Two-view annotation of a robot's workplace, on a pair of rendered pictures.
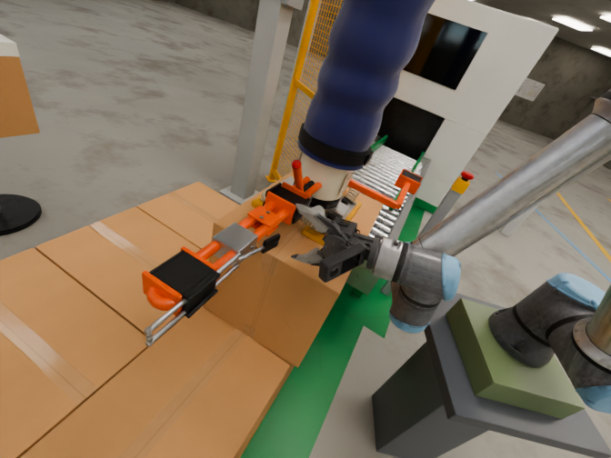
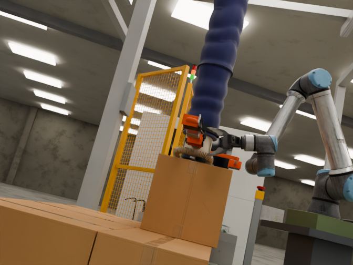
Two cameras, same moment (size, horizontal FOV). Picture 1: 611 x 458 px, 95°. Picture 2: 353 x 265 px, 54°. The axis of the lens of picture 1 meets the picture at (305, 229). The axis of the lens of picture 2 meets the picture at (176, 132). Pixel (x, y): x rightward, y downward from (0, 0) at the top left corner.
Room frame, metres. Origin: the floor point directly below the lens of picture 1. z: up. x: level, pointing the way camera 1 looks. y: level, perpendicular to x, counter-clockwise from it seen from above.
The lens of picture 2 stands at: (-1.23, 0.38, 0.67)
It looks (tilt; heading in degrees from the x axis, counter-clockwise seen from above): 12 degrees up; 354
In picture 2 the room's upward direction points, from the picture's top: 14 degrees clockwise
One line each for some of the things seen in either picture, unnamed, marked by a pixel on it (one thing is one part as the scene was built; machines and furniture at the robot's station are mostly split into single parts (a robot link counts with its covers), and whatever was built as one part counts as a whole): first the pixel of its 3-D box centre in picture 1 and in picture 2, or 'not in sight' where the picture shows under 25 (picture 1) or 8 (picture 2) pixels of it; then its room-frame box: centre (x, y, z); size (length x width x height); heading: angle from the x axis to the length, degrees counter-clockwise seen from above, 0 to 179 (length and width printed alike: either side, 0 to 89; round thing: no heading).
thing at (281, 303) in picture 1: (300, 252); (188, 201); (0.85, -0.01, 0.74); 0.60 x 0.40 x 0.40; 167
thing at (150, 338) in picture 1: (227, 277); (202, 128); (0.33, 0.10, 1.07); 0.31 x 0.03 x 0.05; 166
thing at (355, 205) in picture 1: (336, 213); not in sight; (0.85, -0.08, 0.97); 0.34 x 0.10 x 0.05; 166
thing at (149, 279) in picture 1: (181, 279); (190, 122); (0.29, 0.16, 1.07); 0.08 x 0.07 x 0.05; 166
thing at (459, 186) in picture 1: (418, 243); (249, 251); (1.63, -0.75, 0.50); 0.07 x 0.07 x 1.00; 74
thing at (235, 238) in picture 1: (235, 243); (193, 131); (0.42, 0.12, 1.07); 0.07 x 0.07 x 0.04; 76
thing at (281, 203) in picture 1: (286, 203); (195, 139); (0.63, 0.07, 1.07); 0.10 x 0.08 x 0.06; 76
